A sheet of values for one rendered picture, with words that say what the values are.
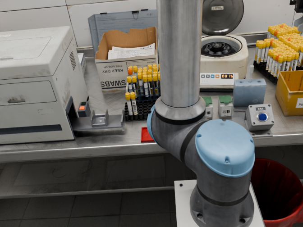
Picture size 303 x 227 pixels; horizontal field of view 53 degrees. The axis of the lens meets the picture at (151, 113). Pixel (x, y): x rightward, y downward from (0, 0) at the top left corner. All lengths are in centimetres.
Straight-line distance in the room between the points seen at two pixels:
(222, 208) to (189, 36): 36
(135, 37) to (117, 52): 11
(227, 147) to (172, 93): 16
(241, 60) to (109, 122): 54
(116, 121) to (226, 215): 51
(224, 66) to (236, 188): 65
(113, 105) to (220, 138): 64
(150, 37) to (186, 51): 87
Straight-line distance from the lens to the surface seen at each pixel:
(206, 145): 60
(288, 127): 108
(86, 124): 105
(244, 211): 73
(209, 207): 70
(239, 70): 122
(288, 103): 109
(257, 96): 110
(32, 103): 100
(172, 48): 59
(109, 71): 122
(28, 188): 186
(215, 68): 121
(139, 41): 145
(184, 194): 81
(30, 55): 97
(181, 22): 57
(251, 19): 156
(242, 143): 62
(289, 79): 119
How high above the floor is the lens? 154
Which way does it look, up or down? 37 degrees down
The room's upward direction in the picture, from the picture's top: 7 degrees counter-clockwise
